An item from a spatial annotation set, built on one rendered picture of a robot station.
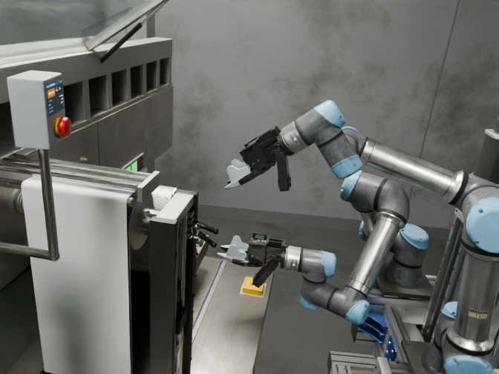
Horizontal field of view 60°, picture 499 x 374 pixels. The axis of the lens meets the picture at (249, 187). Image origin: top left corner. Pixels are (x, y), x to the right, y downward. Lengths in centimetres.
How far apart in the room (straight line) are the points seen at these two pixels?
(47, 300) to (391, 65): 313
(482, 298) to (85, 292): 96
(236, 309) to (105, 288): 55
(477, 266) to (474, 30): 288
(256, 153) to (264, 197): 280
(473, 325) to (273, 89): 272
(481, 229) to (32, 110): 95
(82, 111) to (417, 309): 149
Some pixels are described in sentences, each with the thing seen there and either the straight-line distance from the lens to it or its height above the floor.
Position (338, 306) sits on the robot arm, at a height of 102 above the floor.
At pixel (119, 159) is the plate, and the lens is 168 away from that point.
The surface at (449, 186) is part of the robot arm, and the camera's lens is 126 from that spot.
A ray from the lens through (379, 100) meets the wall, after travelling 376.
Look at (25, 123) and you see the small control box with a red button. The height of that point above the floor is 165.
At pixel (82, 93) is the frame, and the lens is 143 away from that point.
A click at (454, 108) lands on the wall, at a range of 396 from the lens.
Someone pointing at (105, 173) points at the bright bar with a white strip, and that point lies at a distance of 102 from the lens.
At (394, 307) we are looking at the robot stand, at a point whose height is 73.
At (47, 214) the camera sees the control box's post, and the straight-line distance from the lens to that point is 76.
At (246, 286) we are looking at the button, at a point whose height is 92.
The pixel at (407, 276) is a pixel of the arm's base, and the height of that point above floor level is 87.
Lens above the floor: 183
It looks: 23 degrees down
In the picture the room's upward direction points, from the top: 5 degrees clockwise
